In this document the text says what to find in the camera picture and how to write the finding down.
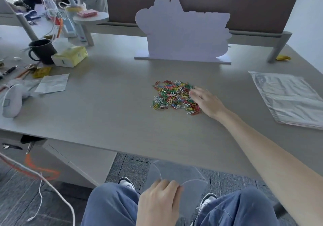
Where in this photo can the person's left hand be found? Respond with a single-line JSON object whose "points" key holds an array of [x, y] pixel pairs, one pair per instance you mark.
{"points": [[157, 205]]}

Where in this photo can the person's right hand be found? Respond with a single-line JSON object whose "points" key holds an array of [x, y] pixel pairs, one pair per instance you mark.
{"points": [[210, 103]]}

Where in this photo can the person's left thumb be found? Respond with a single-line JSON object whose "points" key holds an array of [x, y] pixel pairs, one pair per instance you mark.
{"points": [[180, 193]]}

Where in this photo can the person's right fingers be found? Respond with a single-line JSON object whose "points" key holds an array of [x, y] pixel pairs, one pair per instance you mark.
{"points": [[195, 94]]}

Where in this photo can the clear plastic bag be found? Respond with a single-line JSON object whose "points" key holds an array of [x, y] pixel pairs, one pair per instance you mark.
{"points": [[191, 183]]}

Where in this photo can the person's right forearm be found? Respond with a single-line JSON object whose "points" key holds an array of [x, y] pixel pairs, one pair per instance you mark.
{"points": [[272, 162]]}

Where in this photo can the pile of colourful paper clips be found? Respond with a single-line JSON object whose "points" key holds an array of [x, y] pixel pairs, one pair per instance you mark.
{"points": [[174, 97]]}

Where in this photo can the person's right shoe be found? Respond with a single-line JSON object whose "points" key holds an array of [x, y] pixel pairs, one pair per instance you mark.
{"points": [[208, 200]]}

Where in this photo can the person's shoe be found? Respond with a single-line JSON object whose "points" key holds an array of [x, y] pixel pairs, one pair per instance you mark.
{"points": [[127, 183], [208, 200]]}

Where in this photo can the person's left shoe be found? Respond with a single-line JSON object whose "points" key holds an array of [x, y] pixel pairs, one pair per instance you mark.
{"points": [[127, 183]]}

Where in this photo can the person's right leg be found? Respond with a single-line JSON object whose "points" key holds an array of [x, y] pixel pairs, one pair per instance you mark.
{"points": [[237, 208]]}

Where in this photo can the person's leg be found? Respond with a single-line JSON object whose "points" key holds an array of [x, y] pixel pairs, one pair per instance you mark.
{"points": [[237, 208], [111, 205]]}

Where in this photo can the white cutout standing board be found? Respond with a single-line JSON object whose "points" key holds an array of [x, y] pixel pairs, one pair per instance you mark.
{"points": [[184, 33]]}

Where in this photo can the person's left leg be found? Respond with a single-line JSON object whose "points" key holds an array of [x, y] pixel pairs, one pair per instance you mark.
{"points": [[111, 205]]}

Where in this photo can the yellow crumpled wrapper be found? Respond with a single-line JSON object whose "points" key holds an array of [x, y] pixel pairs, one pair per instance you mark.
{"points": [[282, 57]]}

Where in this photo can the silver plastic bag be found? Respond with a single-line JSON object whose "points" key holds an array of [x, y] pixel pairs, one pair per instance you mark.
{"points": [[290, 97]]}

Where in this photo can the brown desk partition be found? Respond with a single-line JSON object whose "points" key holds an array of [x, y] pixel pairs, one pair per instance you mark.
{"points": [[227, 3]]}

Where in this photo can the round grey desk shelf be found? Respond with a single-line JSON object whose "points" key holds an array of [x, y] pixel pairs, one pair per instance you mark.
{"points": [[90, 18]]}

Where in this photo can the yellow tissue packet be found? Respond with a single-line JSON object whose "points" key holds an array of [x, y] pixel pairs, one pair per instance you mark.
{"points": [[70, 56]]}

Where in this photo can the pink sticky note pad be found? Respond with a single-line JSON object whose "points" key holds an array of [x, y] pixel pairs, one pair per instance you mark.
{"points": [[87, 13]]}

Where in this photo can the white paper napkin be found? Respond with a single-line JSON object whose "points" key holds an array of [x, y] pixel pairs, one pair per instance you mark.
{"points": [[53, 83]]}

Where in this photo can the orange pen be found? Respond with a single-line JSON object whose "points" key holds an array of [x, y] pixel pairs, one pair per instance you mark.
{"points": [[59, 28]]}

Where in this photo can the yellow foil wrapper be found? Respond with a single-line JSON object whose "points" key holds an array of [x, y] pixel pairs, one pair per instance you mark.
{"points": [[41, 72]]}

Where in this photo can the black mug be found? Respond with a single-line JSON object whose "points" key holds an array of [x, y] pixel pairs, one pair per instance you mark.
{"points": [[43, 51]]}

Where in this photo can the clear water bottle red cap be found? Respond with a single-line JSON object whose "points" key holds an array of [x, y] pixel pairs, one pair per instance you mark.
{"points": [[50, 4]]}

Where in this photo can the white handheld scanner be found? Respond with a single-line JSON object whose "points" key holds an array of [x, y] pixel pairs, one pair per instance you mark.
{"points": [[12, 99]]}

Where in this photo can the black pen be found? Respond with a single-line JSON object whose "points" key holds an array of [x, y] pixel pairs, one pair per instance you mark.
{"points": [[8, 71]]}

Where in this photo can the grey partition bracket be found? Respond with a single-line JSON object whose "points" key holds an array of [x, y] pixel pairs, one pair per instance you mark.
{"points": [[278, 44]]}

